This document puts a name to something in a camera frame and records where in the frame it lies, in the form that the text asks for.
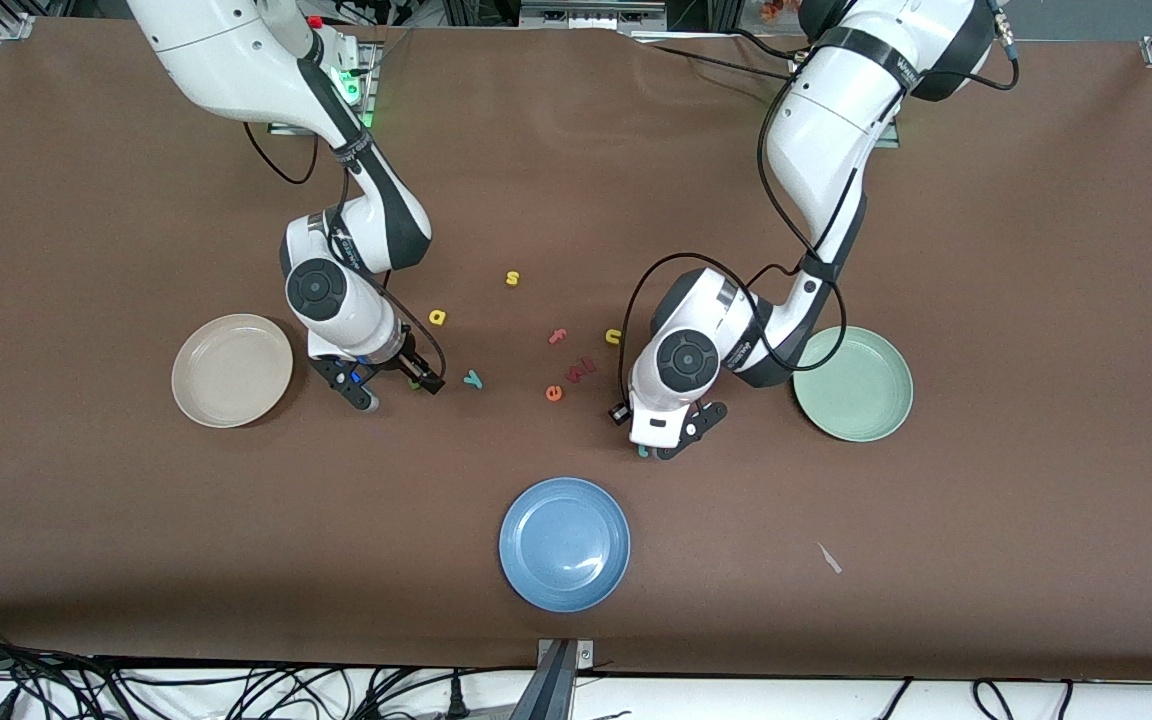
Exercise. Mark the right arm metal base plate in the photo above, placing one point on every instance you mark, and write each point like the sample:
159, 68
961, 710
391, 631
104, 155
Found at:
373, 80

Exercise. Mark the orange decorative flowers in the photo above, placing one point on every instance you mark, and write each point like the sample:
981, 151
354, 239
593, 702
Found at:
776, 10

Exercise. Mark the white paper scrap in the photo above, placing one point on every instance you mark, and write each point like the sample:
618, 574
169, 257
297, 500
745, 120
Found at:
830, 559

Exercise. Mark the teal foam letter y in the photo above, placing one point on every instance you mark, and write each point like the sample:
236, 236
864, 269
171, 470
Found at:
473, 377

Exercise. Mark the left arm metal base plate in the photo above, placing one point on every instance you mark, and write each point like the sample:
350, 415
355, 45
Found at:
891, 135

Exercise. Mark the grey metal frame box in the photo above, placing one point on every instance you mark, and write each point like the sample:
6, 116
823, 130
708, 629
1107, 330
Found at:
591, 15

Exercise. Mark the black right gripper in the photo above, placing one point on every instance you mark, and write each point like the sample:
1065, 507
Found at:
412, 366

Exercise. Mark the light green plate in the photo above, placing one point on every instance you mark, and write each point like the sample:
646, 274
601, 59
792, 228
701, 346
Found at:
866, 395

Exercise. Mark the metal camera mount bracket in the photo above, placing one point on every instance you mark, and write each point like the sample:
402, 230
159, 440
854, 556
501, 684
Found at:
556, 690

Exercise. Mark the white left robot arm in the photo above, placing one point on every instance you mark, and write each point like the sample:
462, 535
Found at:
836, 110

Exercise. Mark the blue plate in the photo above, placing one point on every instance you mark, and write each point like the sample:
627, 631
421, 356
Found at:
564, 545

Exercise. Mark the black power plug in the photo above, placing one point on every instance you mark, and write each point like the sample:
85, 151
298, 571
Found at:
456, 700

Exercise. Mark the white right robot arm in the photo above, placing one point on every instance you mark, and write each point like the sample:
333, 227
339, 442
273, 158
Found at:
236, 60

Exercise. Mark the beige brown plate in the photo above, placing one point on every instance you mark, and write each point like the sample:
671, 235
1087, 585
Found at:
232, 371

